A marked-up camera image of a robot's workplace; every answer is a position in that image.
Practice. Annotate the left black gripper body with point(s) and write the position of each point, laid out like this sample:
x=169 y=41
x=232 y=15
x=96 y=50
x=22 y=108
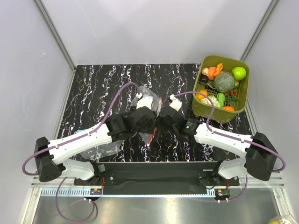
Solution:
x=148 y=129

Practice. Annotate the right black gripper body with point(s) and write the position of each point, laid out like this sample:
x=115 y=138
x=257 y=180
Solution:
x=163 y=123

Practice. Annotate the red zip clear bag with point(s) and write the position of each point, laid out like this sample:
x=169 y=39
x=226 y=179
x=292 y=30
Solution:
x=156 y=107

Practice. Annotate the olive green plastic basket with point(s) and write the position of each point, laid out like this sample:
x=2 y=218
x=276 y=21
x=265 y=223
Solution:
x=221 y=115

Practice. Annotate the green netted melon toy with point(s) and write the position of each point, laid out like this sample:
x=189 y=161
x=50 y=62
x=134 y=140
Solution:
x=224 y=82

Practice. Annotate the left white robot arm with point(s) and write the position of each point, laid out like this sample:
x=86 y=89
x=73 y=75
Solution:
x=53 y=158

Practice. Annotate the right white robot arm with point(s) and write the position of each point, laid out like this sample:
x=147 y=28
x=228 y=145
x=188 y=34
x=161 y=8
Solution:
x=256 y=156

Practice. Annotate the blue zip clear bag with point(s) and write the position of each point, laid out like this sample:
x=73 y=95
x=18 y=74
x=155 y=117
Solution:
x=100 y=152

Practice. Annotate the orange fruit toy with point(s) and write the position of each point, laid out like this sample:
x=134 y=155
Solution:
x=202 y=94

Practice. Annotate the green cucumber toy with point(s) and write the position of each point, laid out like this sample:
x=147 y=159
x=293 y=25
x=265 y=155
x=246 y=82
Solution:
x=221 y=99

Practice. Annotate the pink garlic bulb toy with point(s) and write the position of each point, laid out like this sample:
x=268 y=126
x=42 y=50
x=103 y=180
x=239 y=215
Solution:
x=205 y=71

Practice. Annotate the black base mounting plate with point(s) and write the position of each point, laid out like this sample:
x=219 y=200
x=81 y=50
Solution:
x=156 y=178

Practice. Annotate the small orange tangerine toy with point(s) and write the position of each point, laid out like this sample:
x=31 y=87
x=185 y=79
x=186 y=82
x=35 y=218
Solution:
x=229 y=108

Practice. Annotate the peach fruit toy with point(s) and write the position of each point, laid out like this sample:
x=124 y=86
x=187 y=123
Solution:
x=211 y=72

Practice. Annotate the red berries green sprig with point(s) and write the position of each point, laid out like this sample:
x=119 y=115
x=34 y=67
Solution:
x=231 y=98

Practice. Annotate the orange ginger root toy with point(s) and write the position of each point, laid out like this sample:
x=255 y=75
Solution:
x=219 y=69

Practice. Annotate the bright green apple toy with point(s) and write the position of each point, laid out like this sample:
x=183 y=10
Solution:
x=239 y=73

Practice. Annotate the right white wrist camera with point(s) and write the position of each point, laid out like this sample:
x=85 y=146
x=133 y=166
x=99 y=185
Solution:
x=175 y=103

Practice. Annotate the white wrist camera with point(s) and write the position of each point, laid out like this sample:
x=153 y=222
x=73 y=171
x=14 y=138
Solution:
x=144 y=101
x=175 y=103

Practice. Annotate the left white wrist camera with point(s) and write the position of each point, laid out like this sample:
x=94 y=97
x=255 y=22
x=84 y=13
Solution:
x=144 y=101

